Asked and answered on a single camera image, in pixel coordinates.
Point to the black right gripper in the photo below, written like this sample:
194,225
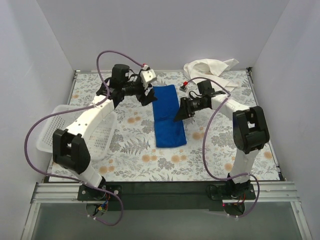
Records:
185,108

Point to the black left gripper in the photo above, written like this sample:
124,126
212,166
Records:
143,92

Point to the blue microfiber towel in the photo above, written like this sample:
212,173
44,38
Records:
168,133

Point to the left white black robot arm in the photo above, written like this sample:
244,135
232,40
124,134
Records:
69,145

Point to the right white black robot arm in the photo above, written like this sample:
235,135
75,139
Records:
250,131

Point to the white crumpled towel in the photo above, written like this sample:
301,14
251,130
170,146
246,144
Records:
211,69

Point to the floral patterned table mat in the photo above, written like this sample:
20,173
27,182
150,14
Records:
133,156

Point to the white perforated plastic basket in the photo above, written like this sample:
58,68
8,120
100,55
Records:
97,143

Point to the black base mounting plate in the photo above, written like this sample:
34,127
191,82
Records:
175,195

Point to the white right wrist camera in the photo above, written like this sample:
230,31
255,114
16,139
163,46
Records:
183,87

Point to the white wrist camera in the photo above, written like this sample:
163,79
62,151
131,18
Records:
183,87
148,76

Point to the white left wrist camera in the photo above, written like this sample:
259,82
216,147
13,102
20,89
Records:
148,76

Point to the aluminium frame rail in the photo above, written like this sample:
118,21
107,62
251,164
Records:
272,210

